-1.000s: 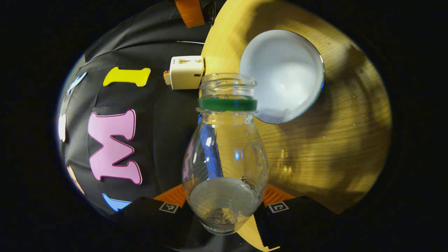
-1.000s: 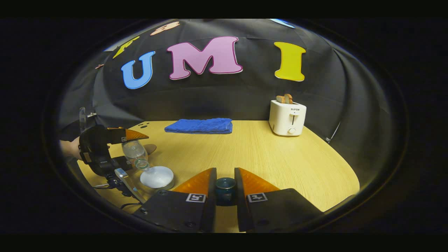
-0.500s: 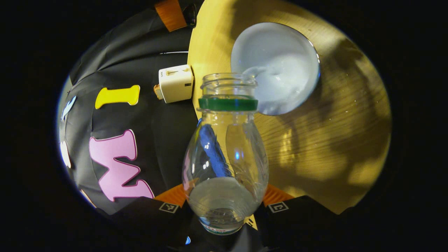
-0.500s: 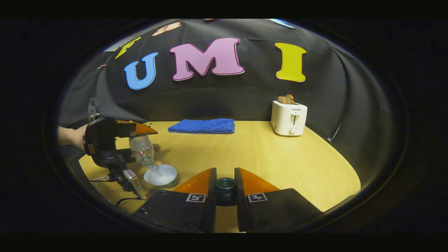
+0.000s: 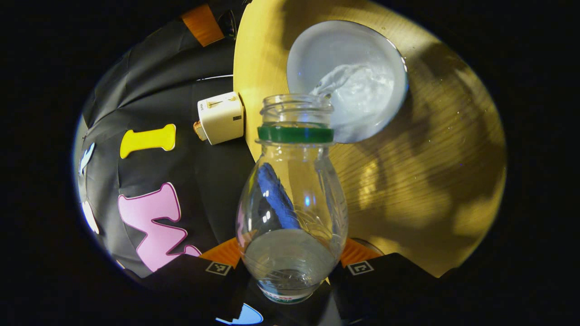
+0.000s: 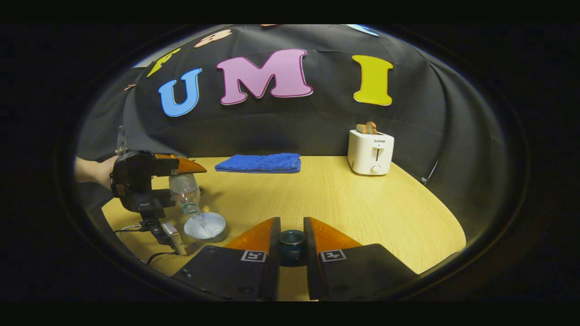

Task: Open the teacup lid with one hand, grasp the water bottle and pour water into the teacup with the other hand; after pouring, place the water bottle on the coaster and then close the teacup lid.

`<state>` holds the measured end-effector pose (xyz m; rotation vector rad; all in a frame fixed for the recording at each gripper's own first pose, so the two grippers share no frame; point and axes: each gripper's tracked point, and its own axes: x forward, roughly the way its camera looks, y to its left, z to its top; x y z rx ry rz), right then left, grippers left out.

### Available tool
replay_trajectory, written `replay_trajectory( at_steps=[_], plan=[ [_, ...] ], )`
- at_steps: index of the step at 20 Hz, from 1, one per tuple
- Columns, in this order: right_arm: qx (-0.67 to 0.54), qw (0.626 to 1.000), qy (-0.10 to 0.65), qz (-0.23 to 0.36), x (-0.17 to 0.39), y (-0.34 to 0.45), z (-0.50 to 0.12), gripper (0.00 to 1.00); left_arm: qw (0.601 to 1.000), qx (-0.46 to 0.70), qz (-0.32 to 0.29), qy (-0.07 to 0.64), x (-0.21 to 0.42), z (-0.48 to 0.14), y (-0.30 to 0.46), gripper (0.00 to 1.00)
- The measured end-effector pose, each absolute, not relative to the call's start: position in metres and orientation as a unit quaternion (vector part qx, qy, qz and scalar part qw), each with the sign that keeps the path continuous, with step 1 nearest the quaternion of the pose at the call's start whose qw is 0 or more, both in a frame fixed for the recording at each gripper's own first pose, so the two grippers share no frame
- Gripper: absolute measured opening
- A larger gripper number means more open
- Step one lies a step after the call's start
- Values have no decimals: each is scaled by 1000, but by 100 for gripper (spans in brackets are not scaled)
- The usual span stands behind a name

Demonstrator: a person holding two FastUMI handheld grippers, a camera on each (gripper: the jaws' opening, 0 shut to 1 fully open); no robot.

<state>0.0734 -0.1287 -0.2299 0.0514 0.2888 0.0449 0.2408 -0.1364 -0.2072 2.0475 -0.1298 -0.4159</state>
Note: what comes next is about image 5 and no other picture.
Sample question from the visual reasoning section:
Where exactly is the grey teacup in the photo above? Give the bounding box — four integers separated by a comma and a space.
286, 20, 409, 144

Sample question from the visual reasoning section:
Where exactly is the white toaster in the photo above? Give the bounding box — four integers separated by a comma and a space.
198, 92, 245, 145

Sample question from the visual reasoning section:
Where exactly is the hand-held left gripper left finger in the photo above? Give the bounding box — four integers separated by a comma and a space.
138, 237, 243, 320

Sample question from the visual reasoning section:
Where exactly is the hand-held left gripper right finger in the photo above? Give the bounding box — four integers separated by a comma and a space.
329, 237, 442, 325

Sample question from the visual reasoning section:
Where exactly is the black backdrop cloth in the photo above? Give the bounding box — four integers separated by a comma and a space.
72, 0, 266, 326

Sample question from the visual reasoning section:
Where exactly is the clear plastic water bottle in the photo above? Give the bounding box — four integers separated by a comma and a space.
236, 94, 348, 305

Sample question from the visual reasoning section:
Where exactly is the blue folded towel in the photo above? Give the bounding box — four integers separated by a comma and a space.
257, 162, 300, 230

